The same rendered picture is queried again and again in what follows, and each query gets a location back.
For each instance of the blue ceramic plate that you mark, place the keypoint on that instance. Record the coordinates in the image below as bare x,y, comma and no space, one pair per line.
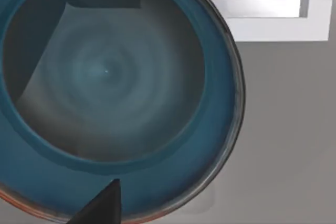
105,77

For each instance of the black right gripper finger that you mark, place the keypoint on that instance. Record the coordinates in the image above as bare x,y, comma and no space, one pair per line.
105,205

